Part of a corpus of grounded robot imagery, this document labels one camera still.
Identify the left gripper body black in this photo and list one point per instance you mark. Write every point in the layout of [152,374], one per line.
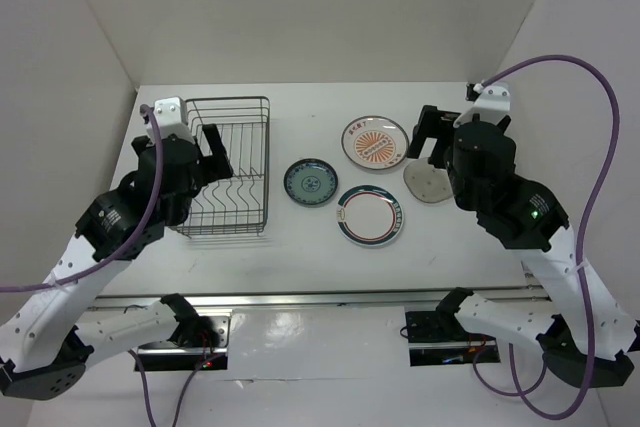
[181,210]

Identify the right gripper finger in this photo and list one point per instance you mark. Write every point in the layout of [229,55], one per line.
[441,154]
[432,123]

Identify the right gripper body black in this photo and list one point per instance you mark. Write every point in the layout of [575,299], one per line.
[461,194]

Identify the orange sunburst white plate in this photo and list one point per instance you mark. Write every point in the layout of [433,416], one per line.
[374,142]

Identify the blue floral green plate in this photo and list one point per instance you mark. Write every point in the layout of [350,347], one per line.
[310,182]

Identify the white plate green red rim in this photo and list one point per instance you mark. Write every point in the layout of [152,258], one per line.
[369,216]

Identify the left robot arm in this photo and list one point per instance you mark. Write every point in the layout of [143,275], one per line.
[45,348]

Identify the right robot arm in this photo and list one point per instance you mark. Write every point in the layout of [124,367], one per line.
[528,220]

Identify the grey wire dish rack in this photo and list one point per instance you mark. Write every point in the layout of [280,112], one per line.
[237,205]

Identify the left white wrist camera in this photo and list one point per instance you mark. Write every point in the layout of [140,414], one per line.
[171,117]

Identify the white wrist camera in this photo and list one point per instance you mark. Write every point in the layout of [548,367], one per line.
[489,104]
[171,117]

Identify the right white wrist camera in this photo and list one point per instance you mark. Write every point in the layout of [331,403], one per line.
[489,104]

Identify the aluminium rail front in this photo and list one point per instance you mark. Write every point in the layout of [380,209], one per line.
[528,293]

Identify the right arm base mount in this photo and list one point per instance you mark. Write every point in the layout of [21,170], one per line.
[431,344]

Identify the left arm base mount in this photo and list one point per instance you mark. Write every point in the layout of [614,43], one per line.
[209,346]

